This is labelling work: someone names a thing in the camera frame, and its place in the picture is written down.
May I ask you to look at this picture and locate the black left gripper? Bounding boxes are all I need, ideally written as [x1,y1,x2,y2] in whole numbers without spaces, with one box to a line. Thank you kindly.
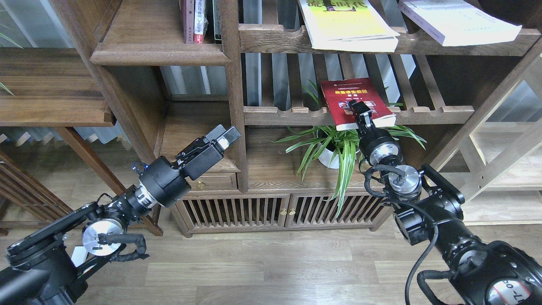
[139,124,241,209]

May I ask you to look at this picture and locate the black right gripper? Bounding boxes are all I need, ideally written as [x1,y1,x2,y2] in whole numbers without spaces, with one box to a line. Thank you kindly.
[348,100,403,166]

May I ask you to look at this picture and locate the red cover book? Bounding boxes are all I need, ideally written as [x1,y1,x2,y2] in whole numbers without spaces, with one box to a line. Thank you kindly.
[321,78,397,131]

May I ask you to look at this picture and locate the white lavender book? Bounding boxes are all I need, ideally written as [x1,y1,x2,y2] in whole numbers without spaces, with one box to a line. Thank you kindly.
[398,0,522,47]

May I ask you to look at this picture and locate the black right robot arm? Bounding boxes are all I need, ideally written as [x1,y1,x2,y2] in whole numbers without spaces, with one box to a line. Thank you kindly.
[349,100,542,305]

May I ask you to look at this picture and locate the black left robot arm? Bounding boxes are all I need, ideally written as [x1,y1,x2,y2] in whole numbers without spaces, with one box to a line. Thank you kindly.
[0,125,240,305]

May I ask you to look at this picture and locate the light wooden shelf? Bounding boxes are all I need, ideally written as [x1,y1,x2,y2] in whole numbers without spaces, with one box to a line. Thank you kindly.
[432,54,542,225]

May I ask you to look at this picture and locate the green spider plant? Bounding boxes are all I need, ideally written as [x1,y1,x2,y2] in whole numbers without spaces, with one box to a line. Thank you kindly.
[280,78,426,213]

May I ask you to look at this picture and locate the white plant pot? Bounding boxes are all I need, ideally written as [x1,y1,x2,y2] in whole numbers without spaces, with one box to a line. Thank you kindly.
[318,130,359,169]

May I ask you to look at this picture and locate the dark wooden bookshelf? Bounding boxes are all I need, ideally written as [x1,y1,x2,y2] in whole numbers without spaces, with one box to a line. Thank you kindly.
[50,0,541,230]

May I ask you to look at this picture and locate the left slatted cabinet door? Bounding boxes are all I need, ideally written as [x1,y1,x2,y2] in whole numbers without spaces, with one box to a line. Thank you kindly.
[171,194,290,234]

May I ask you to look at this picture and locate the slatted cabinet door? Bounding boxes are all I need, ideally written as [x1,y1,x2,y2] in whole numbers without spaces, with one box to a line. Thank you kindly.
[171,194,290,234]
[285,191,405,228]

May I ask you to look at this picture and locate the yellow cover book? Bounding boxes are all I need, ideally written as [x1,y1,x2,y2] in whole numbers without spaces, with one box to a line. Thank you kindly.
[298,0,399,53]

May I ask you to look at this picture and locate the right slatted cabinet door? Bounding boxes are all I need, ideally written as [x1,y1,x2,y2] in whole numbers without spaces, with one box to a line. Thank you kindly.
[285,191,405,228]

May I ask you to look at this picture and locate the red white upright book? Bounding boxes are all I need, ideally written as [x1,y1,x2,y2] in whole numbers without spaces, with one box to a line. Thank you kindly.
[192,0,207,44]

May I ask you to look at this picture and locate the dark upright book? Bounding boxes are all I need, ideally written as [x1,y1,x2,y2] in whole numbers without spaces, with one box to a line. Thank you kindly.
[212,0,222,44]

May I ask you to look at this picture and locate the white stand leg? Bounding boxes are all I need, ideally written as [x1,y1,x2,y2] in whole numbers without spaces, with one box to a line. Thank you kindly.
[71,246,89,267]

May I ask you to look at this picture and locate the dark slatted wooden chair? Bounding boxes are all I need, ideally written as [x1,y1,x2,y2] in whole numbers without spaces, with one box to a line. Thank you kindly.
[0,152,73,237]

